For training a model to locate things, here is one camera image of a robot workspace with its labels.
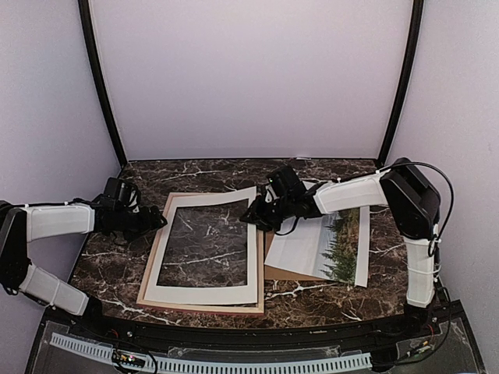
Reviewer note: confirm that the pink wooden picture frame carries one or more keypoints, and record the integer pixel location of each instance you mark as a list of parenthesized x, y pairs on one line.
[(202, 308)]

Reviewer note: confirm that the landscape photo print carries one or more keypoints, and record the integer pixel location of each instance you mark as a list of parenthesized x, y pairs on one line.
[(334, 247)]

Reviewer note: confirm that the right black corner post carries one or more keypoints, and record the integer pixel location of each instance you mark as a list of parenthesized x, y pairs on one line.
[(403, 81)]

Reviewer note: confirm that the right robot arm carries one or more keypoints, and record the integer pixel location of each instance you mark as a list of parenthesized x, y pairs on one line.
[(414, 202)]

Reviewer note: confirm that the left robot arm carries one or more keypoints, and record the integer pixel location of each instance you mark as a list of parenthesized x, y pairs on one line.
[(117, 209)]

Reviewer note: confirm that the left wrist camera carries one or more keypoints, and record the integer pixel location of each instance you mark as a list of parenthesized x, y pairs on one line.
[(134, 202)]

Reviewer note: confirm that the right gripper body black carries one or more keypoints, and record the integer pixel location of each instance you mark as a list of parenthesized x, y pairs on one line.
[(277, 212)]

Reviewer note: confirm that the black front rail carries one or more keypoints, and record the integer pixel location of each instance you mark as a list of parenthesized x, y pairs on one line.
[(376, 335)]

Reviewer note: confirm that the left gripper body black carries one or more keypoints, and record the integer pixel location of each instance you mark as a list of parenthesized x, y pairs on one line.
[(131, 227)]

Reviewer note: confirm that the left black corner post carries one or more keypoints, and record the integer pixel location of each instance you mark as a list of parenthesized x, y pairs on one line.
[(99, 83)]

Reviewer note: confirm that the white slotted cable duct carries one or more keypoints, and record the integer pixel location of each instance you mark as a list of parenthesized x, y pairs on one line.
[(106, 354)]

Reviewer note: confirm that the brown cardboard backing board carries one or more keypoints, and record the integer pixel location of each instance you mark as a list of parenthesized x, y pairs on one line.
[(276, 274)]

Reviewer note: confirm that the black corner post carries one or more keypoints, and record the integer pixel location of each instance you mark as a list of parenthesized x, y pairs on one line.
[(99, 83), (403, 81)]

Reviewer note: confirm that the white mat board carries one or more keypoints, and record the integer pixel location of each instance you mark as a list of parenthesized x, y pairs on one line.
[(202, 292)]

